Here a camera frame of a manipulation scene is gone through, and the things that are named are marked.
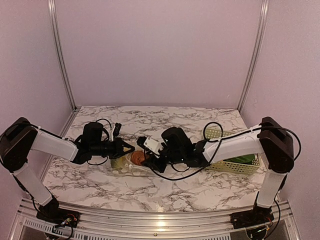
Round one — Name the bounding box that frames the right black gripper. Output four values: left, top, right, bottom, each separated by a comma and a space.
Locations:
141, 142, 184, 173

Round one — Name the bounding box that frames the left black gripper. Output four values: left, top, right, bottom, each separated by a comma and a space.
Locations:
90, 137, 135, 159

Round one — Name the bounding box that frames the brown fake potato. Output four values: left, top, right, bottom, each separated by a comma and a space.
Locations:
130, 150, 146, 166

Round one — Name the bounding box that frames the clear polka-dot zip bag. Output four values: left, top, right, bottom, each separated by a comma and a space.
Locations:
110, 152, 153, 177

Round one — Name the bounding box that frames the pale green plastic basket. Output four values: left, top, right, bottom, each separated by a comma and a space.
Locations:
204, 127, 261, 175

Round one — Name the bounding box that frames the green fake leafy vegetable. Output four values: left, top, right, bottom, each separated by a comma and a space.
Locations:
223, 154, 256, 165

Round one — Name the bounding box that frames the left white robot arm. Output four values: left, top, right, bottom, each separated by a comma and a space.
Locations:
0, 117, 135, 223

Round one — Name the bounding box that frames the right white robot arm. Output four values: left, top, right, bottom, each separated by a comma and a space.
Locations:
136, 116, 298, 224

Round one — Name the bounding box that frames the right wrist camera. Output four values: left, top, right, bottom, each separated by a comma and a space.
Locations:
136, 136, 164, 155

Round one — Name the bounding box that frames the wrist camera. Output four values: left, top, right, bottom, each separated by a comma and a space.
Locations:
110, 122, 122, 141
136, 136, 164, 155

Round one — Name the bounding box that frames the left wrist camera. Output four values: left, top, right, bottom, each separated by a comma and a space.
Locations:
110, 122, 122, 141

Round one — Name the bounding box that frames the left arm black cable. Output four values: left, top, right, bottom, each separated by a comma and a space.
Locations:
0, 118, 113, 166

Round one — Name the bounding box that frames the front aluminium rail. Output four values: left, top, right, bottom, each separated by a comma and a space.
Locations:
9, 199, 301, 240

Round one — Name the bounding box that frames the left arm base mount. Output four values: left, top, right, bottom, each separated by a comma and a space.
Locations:
32, 195, 80, 228

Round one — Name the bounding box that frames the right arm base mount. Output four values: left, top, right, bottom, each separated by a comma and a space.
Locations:
230, 200, 275, 229

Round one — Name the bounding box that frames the left aluminium frame post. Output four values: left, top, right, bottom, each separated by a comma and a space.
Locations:
47, 0, 77, 112

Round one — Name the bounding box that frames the aluminium frame post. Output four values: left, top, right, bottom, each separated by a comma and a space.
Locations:
237, 0, 270, 113
47, 0, 77, 112

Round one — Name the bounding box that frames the right aluminium frame post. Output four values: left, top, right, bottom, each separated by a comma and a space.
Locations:
237, 0, 270, 113

